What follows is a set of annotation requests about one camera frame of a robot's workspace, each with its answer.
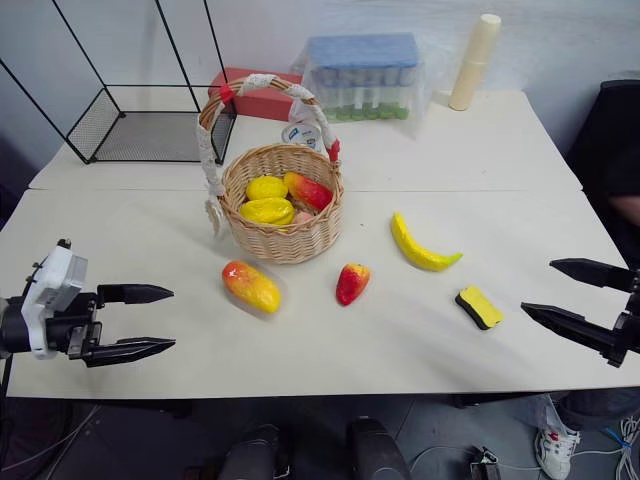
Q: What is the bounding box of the black device on floor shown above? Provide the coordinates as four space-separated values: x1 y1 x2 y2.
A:
468 446 502 480

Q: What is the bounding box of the black wire frame rack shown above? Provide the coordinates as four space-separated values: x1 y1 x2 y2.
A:
0 0 239 166

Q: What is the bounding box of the black chair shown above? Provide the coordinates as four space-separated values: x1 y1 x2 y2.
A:
563 78 640 274

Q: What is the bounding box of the yellow toy banana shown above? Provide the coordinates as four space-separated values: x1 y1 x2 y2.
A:
390 211 465 273

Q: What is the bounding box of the white round container blue print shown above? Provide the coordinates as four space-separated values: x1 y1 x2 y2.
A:
280 121 327 152

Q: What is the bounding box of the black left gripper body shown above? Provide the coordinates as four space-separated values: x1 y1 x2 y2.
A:
45 292 104 362

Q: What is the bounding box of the red and yellow toy mango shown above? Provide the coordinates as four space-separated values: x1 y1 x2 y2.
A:
221 260 283 316

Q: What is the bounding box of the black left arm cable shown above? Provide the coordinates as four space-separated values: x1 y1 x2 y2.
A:
0 349 15 401

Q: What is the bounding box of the white sneaker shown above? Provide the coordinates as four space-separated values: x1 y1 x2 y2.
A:
534 418 584 480

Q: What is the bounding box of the round yellow toy fruit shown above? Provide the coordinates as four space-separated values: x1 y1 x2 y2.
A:
245 176 290 202

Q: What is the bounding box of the blue and white cable bundle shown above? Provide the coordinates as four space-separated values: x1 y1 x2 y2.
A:
602 413 640 480

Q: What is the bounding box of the dark rounded shape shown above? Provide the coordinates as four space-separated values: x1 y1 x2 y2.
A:
218 423 295 480

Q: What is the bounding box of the yellow black sponge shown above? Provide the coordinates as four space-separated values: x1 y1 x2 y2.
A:
454 285 505 332

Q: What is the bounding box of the cream paper cup stack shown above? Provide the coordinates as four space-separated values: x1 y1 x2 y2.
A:
448 13 503 113

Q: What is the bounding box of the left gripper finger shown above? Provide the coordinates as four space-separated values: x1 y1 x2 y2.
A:
80 336 178 369
97 283 176 307

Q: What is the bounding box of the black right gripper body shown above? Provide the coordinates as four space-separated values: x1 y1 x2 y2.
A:
606 268 640 369

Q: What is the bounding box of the red box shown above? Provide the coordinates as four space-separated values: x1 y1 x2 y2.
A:
209 65 304 122

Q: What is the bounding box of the oblong yellow toy fruit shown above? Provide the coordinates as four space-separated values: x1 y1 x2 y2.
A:
239 197 295 226

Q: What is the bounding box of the white floor cable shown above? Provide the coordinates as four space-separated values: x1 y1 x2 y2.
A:
408 442 544 476

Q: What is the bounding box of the small red mango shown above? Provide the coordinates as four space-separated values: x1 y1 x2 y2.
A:
335 263 373 307

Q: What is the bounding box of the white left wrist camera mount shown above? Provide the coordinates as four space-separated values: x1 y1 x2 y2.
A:
21 238 90 361

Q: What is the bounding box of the plastic-wrapped tube pack blue top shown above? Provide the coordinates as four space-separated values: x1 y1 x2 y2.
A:
290 32 427 124

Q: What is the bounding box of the wicker basket with handle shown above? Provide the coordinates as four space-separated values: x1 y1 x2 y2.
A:
196 73 347 266

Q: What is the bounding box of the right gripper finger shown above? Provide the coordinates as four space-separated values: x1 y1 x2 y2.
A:
549 257 636 293
520 301 620 352

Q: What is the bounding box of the person's leg in jeans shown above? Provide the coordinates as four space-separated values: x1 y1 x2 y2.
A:
553 385 640 432

